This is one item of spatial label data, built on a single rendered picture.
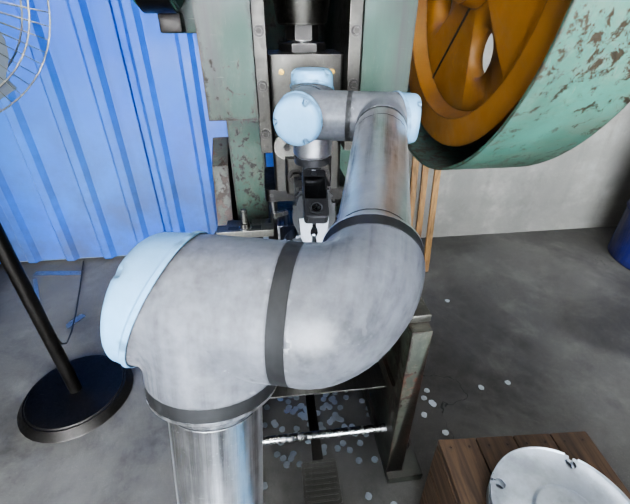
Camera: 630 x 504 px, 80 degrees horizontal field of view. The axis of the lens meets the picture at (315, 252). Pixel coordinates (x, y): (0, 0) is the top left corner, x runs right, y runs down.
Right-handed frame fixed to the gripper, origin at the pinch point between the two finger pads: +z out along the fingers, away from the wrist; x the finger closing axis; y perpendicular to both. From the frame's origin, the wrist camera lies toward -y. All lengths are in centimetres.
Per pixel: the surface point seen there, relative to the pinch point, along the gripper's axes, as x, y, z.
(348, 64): -7.6, 8.0, -35.3
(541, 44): -33, -11, -39
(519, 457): -43, -28, 42
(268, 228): 10.0, 18.9, 4.6
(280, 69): 5.2, 10.9, -34.4
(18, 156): 134, 132, 16
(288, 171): 4.5, 8.6, -14.6
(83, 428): 79, 17, 78
